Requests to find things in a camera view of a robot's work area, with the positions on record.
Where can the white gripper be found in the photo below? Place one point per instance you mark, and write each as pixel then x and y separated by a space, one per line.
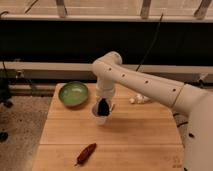
pixel 104 91

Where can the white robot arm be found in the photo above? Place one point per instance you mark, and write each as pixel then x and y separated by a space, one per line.
pixel 194 102

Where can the white ceramic cup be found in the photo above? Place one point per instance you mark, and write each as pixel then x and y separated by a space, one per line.
pixel 101 120

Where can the green bowl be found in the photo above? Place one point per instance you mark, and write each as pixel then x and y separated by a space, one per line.
pixel 73 94

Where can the white garlic bulb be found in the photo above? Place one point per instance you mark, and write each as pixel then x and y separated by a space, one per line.
pixel 138 99

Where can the red chili pepper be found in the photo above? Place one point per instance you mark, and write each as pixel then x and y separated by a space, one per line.
pixel 85 154

